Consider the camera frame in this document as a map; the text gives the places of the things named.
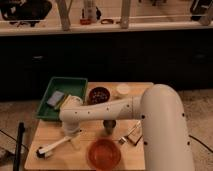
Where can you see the black pole stand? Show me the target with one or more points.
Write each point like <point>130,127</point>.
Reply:
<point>17,158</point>

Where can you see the white cup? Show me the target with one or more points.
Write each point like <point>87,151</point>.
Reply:
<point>122,90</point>

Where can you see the dark bowl with beans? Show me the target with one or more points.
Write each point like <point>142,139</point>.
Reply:
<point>98,95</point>

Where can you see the small metal cup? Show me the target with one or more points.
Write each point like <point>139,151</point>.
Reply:
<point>109,126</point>

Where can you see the blue grey sponge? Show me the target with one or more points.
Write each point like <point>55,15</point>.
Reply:
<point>55,98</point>

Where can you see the white dish brush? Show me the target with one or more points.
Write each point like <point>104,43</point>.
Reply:
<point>46,151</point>

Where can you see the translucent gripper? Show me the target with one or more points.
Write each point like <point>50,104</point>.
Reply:
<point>75,142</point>

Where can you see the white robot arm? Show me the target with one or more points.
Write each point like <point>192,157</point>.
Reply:
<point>161,112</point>

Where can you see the black bag on shelf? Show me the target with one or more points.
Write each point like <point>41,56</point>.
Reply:
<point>30,11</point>

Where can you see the green plastic tray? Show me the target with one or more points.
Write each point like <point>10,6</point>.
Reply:
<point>67,85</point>

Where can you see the orange plastic bowl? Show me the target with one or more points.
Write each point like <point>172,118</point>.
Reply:
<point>103,155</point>

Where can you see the white bottle on shelf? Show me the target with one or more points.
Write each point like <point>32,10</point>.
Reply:
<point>90,10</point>

